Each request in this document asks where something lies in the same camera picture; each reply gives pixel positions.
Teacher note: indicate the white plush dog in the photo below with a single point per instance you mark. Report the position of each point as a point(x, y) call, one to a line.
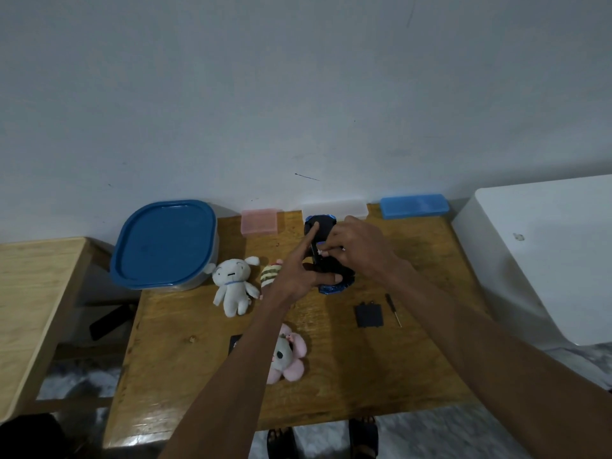
point(232, 286)

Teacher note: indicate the small black screwdriver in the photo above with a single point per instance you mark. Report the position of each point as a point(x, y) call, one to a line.
point(392, 305)

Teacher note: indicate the small pink plastic case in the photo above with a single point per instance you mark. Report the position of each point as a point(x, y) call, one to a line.
point(259, 222)

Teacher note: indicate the black remote control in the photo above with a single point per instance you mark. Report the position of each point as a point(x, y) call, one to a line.
point(234, 344)

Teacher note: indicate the translucent white plastic case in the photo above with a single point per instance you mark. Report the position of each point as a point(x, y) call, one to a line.
point(344, 207)

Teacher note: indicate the person's right hand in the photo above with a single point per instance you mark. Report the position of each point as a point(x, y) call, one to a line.
point(368, 253)

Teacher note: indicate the brown striped plush pig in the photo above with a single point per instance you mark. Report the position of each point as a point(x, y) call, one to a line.
point(269, 274)

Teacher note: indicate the person's black sandal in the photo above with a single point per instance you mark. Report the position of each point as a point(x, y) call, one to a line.
point(281, 444)
point(363, 437)

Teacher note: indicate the black battery cover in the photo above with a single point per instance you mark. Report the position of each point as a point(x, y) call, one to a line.
point(368, 315)

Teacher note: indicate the white cabinet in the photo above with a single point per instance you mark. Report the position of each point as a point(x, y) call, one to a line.
point(545, 253)

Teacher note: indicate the person's right forearm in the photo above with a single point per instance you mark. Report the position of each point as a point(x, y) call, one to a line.
point(492, 368)

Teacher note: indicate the person's left forearm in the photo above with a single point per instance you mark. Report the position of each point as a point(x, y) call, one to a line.
point(224, 382)

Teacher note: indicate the black object under side table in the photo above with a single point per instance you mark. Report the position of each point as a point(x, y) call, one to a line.
point(111, 324)

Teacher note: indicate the blue plastic case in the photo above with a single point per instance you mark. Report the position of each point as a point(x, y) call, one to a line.
point(413, 206)

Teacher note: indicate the person's right black sandal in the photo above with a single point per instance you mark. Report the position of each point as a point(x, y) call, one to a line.
point(363, 437)

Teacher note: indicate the person's left black sandal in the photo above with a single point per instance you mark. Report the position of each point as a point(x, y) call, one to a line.
point(281, 444)

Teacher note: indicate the blue lidded plastic container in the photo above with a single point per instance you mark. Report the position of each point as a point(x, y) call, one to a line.
point(162, 243)

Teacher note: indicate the person's left hand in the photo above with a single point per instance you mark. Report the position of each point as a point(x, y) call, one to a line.
point(289, 279)

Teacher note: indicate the pink flower plush panda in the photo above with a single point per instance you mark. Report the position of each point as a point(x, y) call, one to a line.
point(289, 358)

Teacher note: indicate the blue toy car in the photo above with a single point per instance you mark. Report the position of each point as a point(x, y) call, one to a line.
point(326, 229)

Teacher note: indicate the light wooden side table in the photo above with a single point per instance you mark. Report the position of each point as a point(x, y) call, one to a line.
point(33, 320)

